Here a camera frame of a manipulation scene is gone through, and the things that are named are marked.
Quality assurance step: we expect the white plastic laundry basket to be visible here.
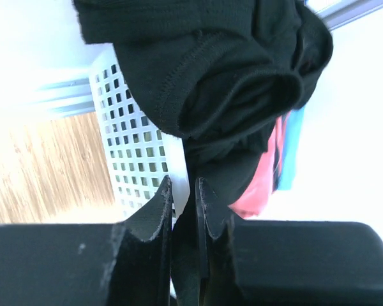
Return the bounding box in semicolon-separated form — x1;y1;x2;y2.
89;47;190;217

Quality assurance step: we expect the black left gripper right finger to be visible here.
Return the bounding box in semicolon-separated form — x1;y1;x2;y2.
195;178;239;305

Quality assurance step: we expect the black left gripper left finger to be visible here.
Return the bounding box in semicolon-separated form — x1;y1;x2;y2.
108;175;173;305

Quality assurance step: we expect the aluminium frame post right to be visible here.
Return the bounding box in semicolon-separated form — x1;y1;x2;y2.
303;0;383;30

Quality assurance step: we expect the red tank top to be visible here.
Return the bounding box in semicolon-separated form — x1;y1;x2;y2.
229;117;286;219

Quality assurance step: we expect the black tank top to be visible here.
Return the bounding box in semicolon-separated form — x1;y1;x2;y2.
72;0;334;306

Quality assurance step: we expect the aluminium frame post left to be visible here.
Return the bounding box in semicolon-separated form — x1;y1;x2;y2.
29;78;94;117

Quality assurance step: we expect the aluminium frame post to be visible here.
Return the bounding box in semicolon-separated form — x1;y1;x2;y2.
303;0;383;30
29;78;94;117

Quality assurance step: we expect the teal blue garment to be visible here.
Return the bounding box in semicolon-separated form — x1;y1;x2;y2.
278;107;305;191

